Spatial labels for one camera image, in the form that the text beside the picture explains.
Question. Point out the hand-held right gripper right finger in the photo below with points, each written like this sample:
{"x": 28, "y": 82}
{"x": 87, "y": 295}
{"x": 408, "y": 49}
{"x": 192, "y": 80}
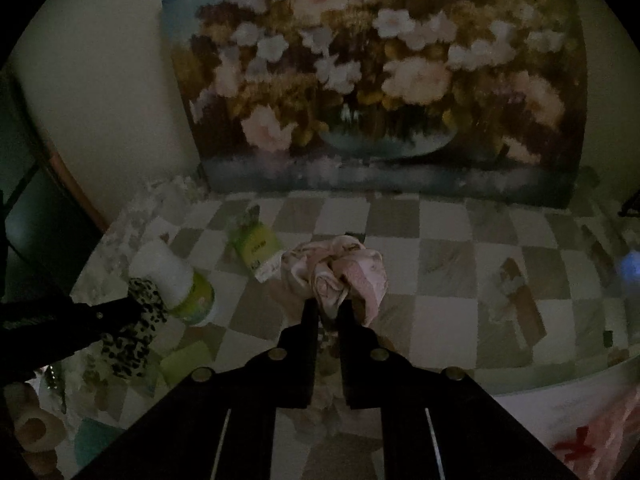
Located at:
{"x": 352, "y": 330}

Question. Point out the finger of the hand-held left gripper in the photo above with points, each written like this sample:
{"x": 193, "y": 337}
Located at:
{"x": 112, "y": 315}

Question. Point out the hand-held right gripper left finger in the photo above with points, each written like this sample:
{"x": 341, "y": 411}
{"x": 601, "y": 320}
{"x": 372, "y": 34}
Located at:
{"x": 305, "y": 330}

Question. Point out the leopard print scrunchie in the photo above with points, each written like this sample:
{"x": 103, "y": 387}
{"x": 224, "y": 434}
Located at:
{"x": 130, "y": 340}

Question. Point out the pink satin scrunchie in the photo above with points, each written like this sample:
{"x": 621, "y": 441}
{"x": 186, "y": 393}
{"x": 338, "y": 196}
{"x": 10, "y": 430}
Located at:
{"x": 360, "y": 270}

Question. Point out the green tissue pack white label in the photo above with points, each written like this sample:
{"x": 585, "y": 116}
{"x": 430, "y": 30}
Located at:
{"x": 255, "y": 245}

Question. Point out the white tray with green rim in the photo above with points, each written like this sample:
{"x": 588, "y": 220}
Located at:
{"x": 545, "y": 402}

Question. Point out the white bottle with green label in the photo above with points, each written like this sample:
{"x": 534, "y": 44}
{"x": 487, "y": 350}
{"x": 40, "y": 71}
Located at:
{"x": 170, "y": 272}

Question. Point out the checkered printed tablecloth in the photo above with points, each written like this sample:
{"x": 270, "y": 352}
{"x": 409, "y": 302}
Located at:
{"x": 440, "y": 320}

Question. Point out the beige tape roll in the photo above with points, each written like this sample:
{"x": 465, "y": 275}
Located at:
{"x": 35, "y": 430}

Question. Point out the dark furniture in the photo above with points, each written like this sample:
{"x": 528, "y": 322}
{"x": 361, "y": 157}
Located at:
{"x": 30, "y": 220}

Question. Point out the teal plastic container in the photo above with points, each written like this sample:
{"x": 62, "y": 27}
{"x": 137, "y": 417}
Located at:
{"x": 95, "y": 440}

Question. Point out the floral painting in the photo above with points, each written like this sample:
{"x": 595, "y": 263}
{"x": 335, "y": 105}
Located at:
{"x": 380, "y": 75}

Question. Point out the small white device blue light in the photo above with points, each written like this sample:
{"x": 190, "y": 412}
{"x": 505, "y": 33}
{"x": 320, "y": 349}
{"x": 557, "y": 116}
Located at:
{"x": 631, "y": 266}

